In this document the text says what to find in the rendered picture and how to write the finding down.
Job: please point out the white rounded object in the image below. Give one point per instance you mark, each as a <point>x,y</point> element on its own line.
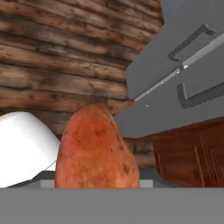
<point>23,148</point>

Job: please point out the red-brown wooden cupboard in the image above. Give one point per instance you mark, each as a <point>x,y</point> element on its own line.
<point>189,154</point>

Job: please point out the orange sweet potato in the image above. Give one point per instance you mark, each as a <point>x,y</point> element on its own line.
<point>96,148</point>

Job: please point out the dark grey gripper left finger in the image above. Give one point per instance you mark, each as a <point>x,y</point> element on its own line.
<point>43,178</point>

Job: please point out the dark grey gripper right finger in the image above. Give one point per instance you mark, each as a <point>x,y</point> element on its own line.
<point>151,179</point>

